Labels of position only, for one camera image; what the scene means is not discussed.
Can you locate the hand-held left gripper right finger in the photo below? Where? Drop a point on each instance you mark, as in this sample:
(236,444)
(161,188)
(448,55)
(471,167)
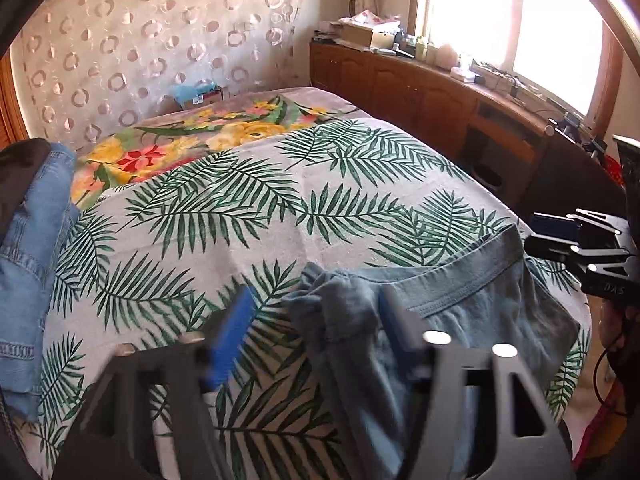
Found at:
(392,310)

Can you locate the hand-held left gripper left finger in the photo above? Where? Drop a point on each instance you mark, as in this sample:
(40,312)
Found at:
(230,340)

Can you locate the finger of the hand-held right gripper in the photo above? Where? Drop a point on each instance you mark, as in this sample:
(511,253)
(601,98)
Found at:
(547,249)
(552,224)

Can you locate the light blue pants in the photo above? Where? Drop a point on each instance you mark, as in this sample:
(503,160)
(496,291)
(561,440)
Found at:
(475,320)

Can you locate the person's right hand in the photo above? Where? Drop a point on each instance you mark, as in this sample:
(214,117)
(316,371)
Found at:
(611,327)

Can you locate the dark rounded furniture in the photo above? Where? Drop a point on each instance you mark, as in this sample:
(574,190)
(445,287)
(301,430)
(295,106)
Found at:
(575,180)

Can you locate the dark waste bin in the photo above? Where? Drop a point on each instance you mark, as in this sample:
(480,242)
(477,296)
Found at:
(487,176)

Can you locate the bed with palm-leaf sheet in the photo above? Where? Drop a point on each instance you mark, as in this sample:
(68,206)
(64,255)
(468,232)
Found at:
(250,200)

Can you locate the white power strip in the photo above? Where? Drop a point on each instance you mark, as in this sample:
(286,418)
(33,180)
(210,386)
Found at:
(500,80)

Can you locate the small white box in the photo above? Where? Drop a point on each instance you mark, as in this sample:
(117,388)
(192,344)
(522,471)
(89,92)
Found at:
(465,74)

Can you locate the floral blanket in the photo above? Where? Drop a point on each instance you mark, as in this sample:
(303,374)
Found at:
(165,155)

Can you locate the long wooden cabinet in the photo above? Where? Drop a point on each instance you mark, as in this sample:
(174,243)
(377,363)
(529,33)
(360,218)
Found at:
(400,90)

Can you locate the white plastic containers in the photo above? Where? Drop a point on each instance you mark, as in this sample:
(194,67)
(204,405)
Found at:
(440,52)

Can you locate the folded blue denim jeans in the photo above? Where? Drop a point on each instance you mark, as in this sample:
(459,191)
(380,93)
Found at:
(35,270)

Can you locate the bright window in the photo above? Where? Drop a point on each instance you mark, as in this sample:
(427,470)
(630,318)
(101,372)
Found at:
(475,5)

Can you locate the small cardboard box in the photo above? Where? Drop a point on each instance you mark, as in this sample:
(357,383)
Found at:
(212,97)

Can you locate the blue plastic packet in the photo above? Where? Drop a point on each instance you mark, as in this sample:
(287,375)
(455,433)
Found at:
(190,92)

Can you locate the open cardboard box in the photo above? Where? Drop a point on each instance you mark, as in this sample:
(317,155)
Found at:
(367,36)

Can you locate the folded black garment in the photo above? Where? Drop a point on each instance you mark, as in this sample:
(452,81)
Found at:
(20,170)

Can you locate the pink and white cloth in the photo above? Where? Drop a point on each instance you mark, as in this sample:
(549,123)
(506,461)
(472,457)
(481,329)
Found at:
(370,17)

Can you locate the stack of dark books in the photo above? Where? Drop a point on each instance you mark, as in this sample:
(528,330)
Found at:
(327,32)

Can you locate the wooden louvered wardrobe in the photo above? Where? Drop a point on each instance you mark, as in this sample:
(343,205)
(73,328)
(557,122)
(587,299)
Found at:
(10,110)

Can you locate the circle patterned curtain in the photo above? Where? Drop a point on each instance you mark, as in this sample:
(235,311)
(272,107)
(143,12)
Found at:
(150,25)

